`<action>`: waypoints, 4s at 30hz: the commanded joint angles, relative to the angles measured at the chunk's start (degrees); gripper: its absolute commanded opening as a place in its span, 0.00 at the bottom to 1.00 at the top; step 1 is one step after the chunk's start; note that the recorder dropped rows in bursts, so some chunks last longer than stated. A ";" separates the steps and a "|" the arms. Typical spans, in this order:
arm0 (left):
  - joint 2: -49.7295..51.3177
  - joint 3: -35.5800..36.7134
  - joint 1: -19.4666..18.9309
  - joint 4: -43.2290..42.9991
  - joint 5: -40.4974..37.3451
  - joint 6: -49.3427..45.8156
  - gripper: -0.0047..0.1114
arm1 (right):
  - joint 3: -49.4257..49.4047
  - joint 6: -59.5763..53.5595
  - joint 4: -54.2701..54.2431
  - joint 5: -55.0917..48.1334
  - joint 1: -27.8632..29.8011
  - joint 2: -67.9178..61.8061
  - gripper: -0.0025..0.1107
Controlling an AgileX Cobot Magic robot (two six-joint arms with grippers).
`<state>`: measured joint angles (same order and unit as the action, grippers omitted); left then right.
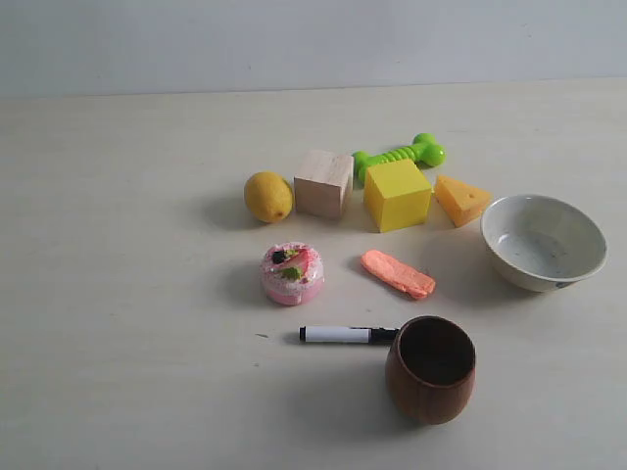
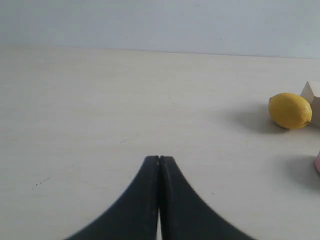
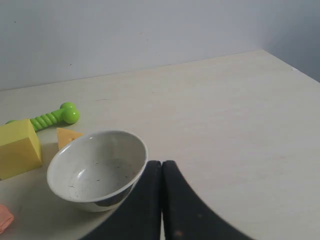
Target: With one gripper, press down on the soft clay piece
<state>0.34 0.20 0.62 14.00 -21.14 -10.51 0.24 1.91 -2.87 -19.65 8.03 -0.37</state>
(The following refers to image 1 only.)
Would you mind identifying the yellow lemon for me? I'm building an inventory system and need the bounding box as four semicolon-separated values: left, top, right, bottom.
244;171;294;223

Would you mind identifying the black white marker pen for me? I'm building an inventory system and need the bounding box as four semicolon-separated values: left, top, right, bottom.
299;326;399;345

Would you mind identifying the pink cake squishy toy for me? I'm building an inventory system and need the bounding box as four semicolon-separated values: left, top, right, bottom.
260;242;324;306

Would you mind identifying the white speckled ceramic bowl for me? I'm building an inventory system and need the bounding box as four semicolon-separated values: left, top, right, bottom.
480;195;608;293

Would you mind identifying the orange salmon slice toy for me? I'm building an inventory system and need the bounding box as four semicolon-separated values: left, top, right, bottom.
361;250;436;300

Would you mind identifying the plain wooden cube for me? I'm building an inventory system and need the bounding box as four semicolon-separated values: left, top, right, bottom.
293;150;354;219

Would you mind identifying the green bone dog toy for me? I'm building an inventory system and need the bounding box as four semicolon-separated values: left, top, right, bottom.
353;133;447;183

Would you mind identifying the yellow cube block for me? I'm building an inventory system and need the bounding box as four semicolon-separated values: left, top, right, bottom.
363;160;432;233

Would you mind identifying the orange cheese wedge toy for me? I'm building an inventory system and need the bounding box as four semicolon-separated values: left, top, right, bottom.
434;174;493;227

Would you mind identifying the brown wooden cup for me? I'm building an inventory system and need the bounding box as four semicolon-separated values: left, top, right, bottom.
385;315;476;425

